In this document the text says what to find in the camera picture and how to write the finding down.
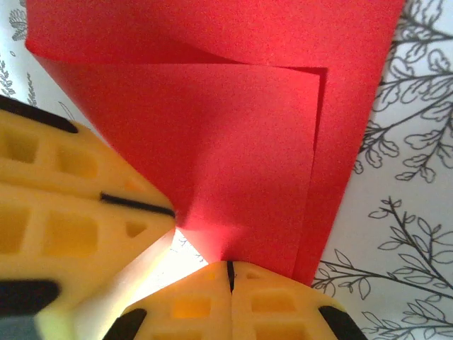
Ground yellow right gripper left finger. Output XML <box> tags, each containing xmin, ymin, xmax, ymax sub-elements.
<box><xmin>112</xmin><ymin>260</ymin><xmax>234</xmax><ymax>340</ymax></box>

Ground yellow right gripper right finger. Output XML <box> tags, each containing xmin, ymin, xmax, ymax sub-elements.
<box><xmin>228</xmin><ymin>260</ymin><xmax>362</xmax><ymax>340</ymax></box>

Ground red paper sheet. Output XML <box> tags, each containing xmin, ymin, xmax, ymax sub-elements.
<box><xmin>24</xmin><ymin>0</ymin><xmax>407</xmax><ymax>287</ymax></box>

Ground floral printed tablecloth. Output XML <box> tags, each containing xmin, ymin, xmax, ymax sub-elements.
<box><xmin>0</xmin><ymin>0</ymin><xmax>453</xmax><ymax>340</ymax></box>

